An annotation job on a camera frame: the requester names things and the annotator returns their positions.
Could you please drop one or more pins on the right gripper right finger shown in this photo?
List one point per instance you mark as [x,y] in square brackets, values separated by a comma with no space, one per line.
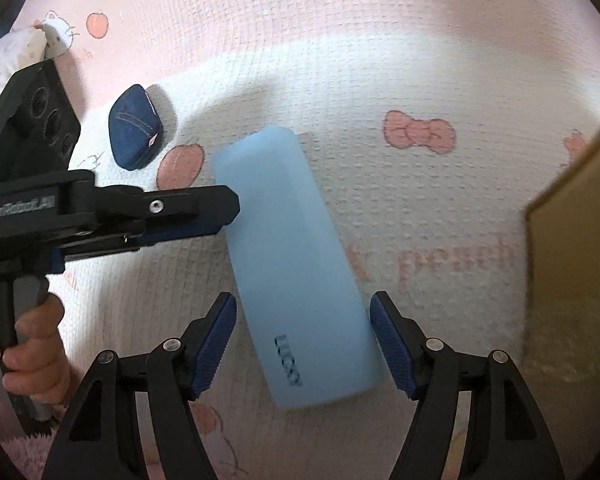
[507,436]

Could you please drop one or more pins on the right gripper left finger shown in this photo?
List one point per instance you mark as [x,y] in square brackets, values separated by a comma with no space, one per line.
[99,437]

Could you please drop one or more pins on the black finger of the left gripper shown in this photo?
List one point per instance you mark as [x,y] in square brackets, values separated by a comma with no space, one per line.
[180,209]

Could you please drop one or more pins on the dark blue denim case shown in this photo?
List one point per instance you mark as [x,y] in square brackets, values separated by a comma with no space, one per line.
[135,129]

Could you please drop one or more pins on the light blue glasses case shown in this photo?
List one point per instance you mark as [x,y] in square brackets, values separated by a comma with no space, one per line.
[305,315]

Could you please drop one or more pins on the person left hand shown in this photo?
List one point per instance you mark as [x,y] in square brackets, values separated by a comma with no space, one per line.
[39,368]

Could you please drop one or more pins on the cardboard box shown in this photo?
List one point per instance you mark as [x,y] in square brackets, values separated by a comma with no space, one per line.
[562,354]

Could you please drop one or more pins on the pink Hello Kitty blanket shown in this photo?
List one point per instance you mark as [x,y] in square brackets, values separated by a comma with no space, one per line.
[430,125]

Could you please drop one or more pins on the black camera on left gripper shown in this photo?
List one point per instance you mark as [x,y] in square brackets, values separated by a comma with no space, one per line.
[38,126]

